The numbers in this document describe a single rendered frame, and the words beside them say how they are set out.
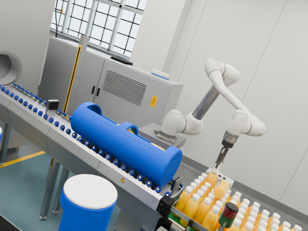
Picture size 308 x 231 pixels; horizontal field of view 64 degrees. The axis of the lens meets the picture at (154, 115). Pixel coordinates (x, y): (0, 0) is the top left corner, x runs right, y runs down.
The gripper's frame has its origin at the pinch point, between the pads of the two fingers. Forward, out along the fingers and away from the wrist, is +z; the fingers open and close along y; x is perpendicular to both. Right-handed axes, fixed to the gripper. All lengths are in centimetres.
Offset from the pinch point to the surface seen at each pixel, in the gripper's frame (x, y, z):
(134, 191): -40, 26, 34
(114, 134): -69, 25, 5
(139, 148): -47, 25, 5
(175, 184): -17.3, 17.8, 17.8
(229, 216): 21, 52, -2
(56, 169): -121, 21, 66
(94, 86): -218, -109, 20
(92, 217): -32, 79, 22
